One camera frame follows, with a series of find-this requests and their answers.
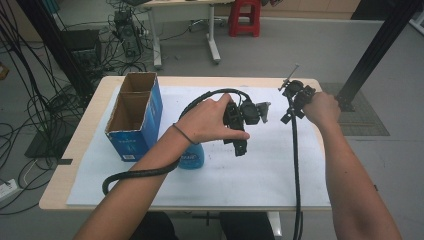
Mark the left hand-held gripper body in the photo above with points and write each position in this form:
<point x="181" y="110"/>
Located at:
<point x="237" y="121"/>

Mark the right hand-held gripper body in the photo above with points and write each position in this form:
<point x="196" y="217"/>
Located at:
<point x="298" y="95"/>

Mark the blue bottle with white cap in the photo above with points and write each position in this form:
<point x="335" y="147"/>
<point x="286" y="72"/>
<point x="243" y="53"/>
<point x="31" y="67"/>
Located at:
<point x="191" y="158"/>

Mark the blue cardboard box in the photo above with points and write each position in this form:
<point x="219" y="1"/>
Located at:
<point x="151" y="116"/>

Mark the person's right hand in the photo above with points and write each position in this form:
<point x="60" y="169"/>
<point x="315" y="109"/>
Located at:
<point x="321" y="108"/>

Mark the person's left hand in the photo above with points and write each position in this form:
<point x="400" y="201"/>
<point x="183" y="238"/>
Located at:
<point x="206" y="121"/>

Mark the dark hair band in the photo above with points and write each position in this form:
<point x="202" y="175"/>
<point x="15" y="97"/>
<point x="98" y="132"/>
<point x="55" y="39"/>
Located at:
<point x="181" y="132"/>

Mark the white paper mat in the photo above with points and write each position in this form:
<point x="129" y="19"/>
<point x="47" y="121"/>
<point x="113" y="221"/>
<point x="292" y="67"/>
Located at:
<point x="233" y="180"/>

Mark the red plastic stool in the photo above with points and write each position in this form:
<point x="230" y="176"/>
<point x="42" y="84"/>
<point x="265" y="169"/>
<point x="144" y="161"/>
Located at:
<point x="244" y="20"/>

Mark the grey floor mat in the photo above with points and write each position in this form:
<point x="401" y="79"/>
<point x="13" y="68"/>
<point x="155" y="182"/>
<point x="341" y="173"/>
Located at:
<point x="366" y="123"/>

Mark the white desk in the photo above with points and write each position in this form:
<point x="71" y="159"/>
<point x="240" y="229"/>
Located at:
<point x="212" y="33"/>

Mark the white table leg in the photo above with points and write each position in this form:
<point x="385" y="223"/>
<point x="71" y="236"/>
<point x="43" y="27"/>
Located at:
<point x="275" y="225"/>

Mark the black tape piece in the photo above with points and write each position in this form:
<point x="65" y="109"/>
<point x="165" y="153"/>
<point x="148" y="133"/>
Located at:
<point x="375" y="188"/>
<point x="65" y="161"/>

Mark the person's dark pants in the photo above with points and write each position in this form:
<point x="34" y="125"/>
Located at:
<point x="160" y="230"/>

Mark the black equipment box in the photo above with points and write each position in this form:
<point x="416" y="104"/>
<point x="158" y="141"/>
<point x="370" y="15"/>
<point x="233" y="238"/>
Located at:
<point x="81" y="41"/>

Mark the white power strip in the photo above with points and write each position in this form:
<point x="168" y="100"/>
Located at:
<point x="7" y="189"/>

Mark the black metal frame post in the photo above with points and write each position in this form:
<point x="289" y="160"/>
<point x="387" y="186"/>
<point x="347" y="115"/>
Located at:
<point x="56" y="46"/>
<point x="376" y="46"/>

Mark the black stand base plate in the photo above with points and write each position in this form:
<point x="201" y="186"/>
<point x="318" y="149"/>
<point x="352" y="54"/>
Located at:
<point x="43" y="146"/>

